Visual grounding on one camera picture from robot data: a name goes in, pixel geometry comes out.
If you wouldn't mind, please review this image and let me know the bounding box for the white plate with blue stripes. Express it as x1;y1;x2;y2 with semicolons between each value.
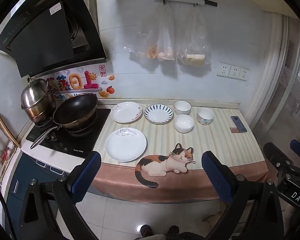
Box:
144;104;175;125

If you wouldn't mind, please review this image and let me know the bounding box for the striped tablecloth with cat print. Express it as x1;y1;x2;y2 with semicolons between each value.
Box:
92;102;269;203

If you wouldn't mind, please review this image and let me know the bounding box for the white plate with red flowers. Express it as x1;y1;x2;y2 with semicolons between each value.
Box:
110;101;143;124

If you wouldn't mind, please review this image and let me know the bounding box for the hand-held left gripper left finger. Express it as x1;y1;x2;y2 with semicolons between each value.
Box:
5;151;102;240

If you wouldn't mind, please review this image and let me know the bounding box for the white wall socket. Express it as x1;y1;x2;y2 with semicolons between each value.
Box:
228;65;241;79
217;63;231;78
238;67;251;82

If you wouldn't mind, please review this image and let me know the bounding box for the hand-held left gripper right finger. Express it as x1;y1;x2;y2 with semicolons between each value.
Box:
201;151;292;240

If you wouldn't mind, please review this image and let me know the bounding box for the black glass cooktop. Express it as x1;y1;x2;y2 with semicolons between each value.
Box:
26;108;112;159

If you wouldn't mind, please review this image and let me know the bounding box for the white window frame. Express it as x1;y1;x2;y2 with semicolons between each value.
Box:
250;14;300;145

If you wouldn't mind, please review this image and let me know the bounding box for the white plate with grey flower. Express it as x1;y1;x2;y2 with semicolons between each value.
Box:
105;127;148;162

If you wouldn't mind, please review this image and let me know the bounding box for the dark blue kitchen cabinet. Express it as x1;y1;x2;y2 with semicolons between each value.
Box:
4;152;67;233

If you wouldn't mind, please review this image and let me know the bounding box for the blue smartphone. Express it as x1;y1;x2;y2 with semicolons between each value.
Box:
230;115;248;133

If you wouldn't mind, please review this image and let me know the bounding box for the stainless steel steamer pot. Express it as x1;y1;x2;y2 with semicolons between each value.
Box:
20;77;57;125

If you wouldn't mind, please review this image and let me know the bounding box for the dark wok with steel handle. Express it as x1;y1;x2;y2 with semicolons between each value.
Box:
30;93;99;150

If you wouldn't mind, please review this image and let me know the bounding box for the black range hood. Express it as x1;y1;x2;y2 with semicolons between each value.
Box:
0;0;110;78

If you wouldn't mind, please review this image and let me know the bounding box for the white wall hook rack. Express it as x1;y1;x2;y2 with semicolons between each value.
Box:
154;0;206;6

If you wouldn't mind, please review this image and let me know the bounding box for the colourful printed box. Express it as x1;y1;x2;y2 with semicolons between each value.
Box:
46;65;116;100

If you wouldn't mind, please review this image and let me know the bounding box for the clear plastic bag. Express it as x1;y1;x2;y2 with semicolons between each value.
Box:
156;4;177;62
123;4;163;60
177;7;212;67

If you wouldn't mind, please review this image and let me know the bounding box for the white bowl with dark rim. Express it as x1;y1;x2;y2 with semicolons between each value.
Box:
173;100;192;116

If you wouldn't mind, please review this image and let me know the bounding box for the plain white bowl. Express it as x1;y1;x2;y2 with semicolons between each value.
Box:
174;114;195;133

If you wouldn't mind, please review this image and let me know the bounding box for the white bowl with coloured print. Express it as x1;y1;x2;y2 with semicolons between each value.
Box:
196;107;215;126

